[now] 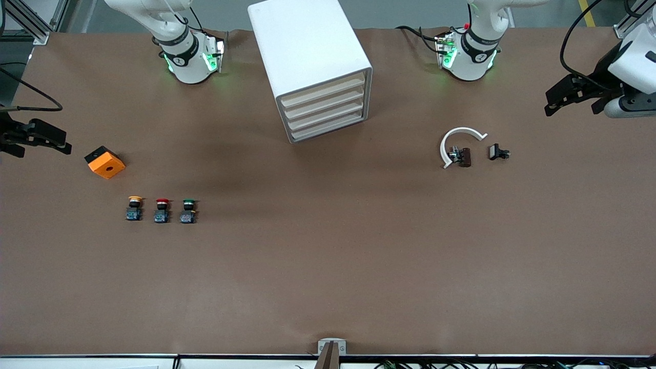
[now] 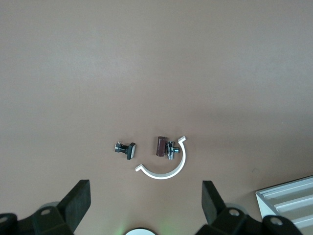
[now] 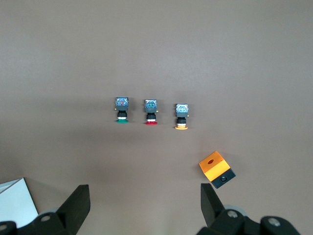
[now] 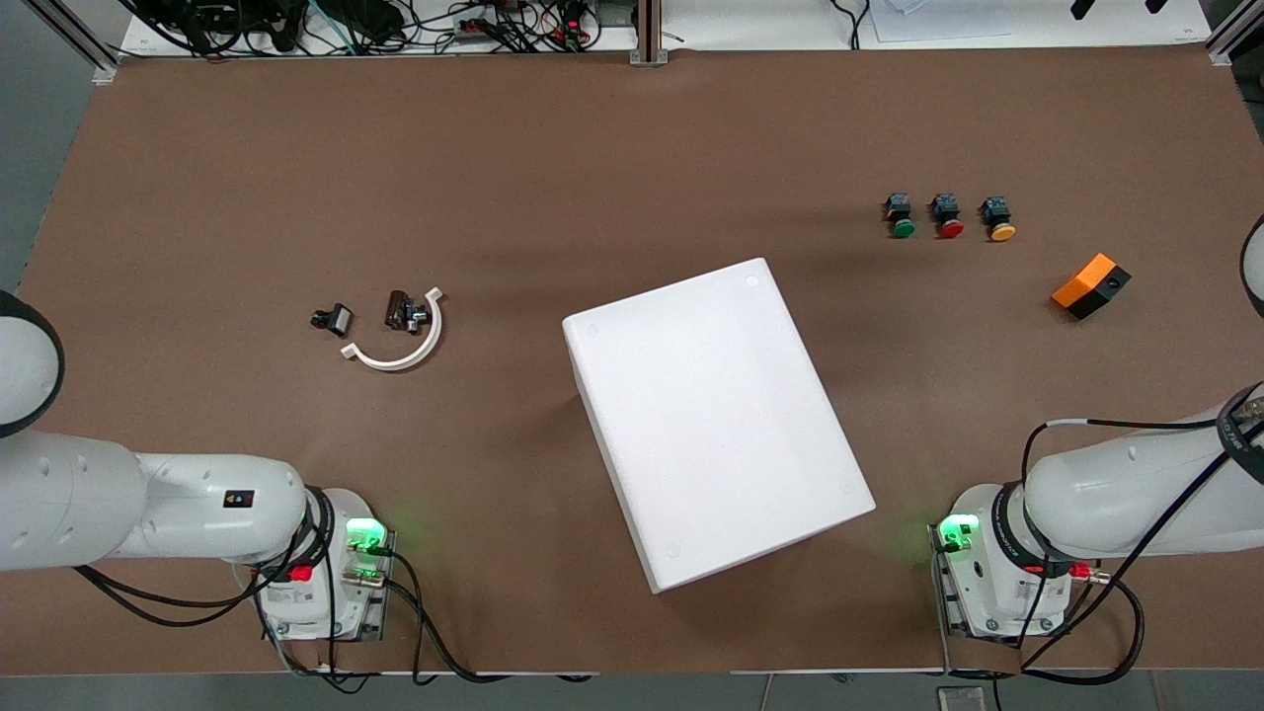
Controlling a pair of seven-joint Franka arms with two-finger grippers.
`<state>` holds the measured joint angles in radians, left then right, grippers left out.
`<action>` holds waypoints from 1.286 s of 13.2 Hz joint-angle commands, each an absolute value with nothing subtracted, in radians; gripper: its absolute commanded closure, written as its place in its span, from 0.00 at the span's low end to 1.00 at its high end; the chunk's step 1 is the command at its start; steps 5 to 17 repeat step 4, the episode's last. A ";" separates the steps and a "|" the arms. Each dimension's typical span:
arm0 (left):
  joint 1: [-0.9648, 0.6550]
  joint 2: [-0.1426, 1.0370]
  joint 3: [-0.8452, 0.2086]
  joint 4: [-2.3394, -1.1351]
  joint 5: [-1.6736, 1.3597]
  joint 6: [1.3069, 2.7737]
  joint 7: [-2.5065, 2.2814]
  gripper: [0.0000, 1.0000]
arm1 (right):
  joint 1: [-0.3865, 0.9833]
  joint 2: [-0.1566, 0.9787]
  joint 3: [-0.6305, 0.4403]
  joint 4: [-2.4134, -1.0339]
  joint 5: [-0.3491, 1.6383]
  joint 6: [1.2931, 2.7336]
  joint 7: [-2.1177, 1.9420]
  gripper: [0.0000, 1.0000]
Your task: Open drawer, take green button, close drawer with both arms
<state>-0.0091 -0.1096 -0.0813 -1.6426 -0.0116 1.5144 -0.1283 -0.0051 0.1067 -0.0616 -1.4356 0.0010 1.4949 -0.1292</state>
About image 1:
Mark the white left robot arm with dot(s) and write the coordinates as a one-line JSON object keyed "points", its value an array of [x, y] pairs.
{"points": [[469, 56]]}

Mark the brown bar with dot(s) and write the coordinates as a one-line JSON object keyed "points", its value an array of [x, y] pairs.
{"points": [[328, 359]]}

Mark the red push button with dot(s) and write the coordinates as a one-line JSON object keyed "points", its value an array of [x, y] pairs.
{"points": [[161, 215]]}

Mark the white table edge rail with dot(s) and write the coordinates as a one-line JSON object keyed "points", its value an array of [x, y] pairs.
{"points": [[102, 362]]}

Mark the yellow push button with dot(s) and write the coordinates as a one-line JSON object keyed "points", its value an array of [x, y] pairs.
{"points": [[134, 212]]}

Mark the white curved plastic piece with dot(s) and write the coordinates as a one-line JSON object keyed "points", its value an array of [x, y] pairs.
{"points": [[464, 129]]}

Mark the brown electrical component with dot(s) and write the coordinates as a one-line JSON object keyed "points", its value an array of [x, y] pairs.
{"points": [[464, 157]]}

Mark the orange box with hole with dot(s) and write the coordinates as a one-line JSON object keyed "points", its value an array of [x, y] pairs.
{"points": [[106, 165]]}

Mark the green push button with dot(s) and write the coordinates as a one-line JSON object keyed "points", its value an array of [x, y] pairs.
{"points": [[187, 216]]}

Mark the aluminium frame profile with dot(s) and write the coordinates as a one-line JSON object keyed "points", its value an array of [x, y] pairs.
{"points": [[622, 28], [38, 28]]}

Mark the grey metal bracket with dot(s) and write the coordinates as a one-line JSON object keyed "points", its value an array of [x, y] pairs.
{"points": [[332, 342]]}

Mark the white drawer cabinet housing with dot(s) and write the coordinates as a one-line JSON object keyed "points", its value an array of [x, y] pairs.
{"points": [[307, 41]]}

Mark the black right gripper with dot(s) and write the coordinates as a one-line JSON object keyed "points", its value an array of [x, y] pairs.
{"points": [[9, 131]]}

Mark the small black component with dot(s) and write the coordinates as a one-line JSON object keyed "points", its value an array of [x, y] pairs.
{"points": [[494, 151]]}

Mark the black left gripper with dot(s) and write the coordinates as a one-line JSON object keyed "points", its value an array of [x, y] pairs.
{"points": [[602, 73]]}

